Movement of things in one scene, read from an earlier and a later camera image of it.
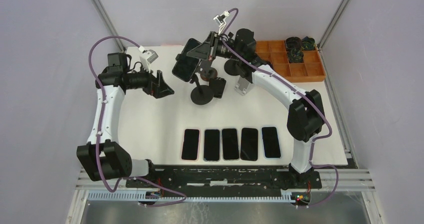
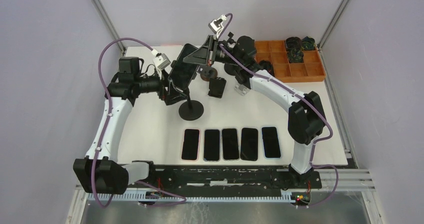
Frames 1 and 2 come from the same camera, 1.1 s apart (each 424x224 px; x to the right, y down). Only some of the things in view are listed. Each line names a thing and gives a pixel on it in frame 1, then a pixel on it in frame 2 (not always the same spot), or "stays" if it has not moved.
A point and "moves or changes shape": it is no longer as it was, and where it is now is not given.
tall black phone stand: (200, 94) → (192, 110)
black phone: (271, 142) stays
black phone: (249, 145) stays
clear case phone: (211, 145) stays
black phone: (186, 64) moves or changes shape
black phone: (230, 144) stays
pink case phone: (190, 146) stays
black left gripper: (157, 87) → (170, 98)
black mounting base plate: (149, 183) stays
